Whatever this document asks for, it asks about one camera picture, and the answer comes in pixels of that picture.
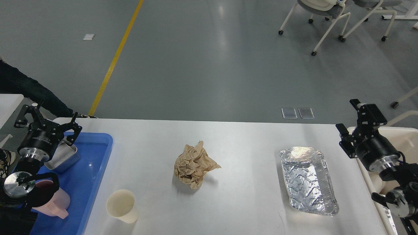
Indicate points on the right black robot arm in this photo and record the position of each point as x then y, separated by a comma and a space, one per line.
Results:
403, 199

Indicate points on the paper cup in bin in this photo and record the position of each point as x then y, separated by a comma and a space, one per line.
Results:
377, 182

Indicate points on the aluminium foil tray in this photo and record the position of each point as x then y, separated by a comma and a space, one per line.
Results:
307, 180

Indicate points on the person in dark jeans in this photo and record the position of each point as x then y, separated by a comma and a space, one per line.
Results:
12, 81

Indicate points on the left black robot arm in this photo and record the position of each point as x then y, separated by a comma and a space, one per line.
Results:
25, 187

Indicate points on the chair leg with caster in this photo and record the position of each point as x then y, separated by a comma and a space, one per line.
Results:
395, 103

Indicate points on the small white floor plate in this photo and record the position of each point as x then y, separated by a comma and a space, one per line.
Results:
88, 36

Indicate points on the beige plastic bin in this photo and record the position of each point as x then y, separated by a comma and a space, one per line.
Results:
406, 141

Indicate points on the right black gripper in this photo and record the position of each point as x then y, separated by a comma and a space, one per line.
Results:
375, 153

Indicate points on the blue plastic tray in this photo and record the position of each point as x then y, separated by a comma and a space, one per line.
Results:
81, 181

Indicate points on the cream paper cup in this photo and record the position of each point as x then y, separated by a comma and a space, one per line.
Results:
121, 205

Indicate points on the crumpled brown paper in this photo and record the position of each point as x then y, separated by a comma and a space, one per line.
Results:
193, 164

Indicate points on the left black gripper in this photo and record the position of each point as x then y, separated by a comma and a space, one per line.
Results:
40, 142

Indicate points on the black white sneaker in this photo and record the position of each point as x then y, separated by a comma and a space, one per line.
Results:
6, 159

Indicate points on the pink mug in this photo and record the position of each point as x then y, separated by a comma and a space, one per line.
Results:
50, 202

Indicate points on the steel rectangular container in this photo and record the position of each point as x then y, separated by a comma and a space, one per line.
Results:
64, 157

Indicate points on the right floor outlet plate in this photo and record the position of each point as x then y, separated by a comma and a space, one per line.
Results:
306, 113

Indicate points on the floor outlet plate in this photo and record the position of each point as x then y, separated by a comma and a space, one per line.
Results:
306, 113
289, 113

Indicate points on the left floor outlet plate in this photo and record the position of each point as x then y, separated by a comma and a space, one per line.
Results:
289, 113

